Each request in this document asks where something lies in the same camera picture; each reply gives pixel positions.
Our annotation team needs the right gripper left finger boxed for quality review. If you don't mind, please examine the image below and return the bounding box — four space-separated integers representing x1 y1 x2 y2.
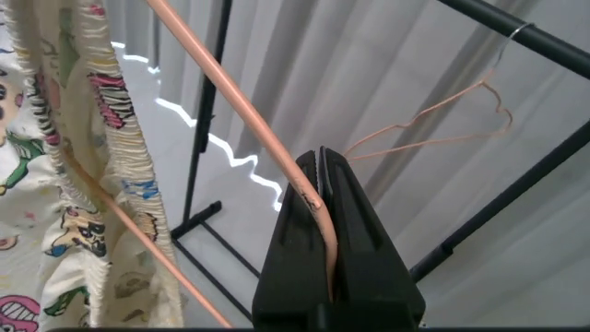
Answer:
252 148 335 330

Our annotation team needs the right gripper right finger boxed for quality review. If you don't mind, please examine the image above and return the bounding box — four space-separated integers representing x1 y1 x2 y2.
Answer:
320 146 426 330

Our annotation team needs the pink clothes hanger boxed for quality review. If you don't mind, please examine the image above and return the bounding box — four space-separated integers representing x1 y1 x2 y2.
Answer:
62 0 340 329
343 22 536 162

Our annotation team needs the cream printed garment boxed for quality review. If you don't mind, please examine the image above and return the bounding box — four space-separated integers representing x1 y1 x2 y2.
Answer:
0 0 185 329

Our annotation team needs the black clothes rack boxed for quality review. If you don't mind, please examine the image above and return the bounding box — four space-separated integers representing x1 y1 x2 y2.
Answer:
170 0 590 324

